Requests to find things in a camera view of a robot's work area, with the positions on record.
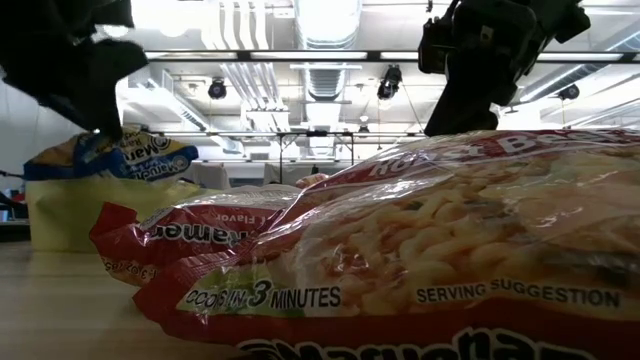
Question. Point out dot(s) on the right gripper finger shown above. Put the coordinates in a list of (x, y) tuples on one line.
[(470, 105)]

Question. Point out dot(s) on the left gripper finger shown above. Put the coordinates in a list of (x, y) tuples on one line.
[(100, 117)]

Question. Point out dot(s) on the blue Maruchan ramen pack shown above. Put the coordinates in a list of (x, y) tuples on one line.
[(165, 168), (145, 142)]

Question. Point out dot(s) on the red Maruchan ramen pack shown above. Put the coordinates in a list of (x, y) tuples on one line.
[(190, 230), (450, 225)]

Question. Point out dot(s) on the orange Maruchan ramen pack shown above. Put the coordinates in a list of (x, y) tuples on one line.
[(312, 180)]

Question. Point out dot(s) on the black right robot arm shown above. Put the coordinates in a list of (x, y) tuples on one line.
[(567, 20)]

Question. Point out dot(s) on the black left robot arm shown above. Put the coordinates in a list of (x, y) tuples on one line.
[(50, 15)]

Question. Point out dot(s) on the black hanging spotlight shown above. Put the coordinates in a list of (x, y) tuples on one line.
[(390, 82), (569, 92), (217, 90)]

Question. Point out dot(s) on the yellow plastic container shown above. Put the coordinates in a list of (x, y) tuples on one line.
[(75, 220)]

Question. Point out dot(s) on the white draped object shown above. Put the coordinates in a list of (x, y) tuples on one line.
[(280, 173), (210, 176)]

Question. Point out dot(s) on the rig overhead light bar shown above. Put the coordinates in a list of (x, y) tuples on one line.
[(310, 55)]

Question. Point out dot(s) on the silver ceiling ventilation duct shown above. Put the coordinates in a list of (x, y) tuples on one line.
[(327, 25)]

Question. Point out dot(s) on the black background table frame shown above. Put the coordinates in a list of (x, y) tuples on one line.
[(315, 133)]

